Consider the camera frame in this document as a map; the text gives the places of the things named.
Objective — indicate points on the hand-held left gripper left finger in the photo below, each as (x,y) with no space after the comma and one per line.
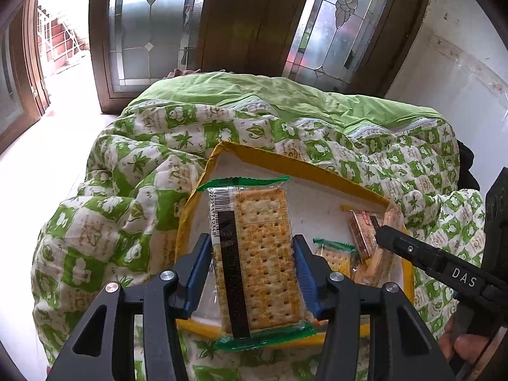
(198,274)

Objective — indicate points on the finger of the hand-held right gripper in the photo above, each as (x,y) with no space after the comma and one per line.
(420,252)

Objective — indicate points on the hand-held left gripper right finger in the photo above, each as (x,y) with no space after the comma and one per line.
(307,278)

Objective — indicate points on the green label cracker packet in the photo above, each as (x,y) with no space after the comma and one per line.
(335,258)

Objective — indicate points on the yellow round label cracker packet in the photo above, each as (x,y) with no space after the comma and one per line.
(379,262)

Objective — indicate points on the clear green-edged cracker packet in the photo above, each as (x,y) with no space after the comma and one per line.
(266,254)

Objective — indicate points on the red label cracker packet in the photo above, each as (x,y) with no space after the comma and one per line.
(363,232)

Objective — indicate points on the yellow cardboard box tray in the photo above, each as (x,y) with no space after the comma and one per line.
(309,214)

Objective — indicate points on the person's right hand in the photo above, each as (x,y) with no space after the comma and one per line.
(466,351)

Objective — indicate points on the dark cloth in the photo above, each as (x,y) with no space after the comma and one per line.
(468,166)

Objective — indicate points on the green leaf printed blanket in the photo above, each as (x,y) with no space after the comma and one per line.
(119,174)

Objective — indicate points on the wooden leaded glass door leaf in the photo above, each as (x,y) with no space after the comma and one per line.
(337,27)
(158,27)

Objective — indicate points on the open wooden glass door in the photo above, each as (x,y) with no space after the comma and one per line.
(20,87)

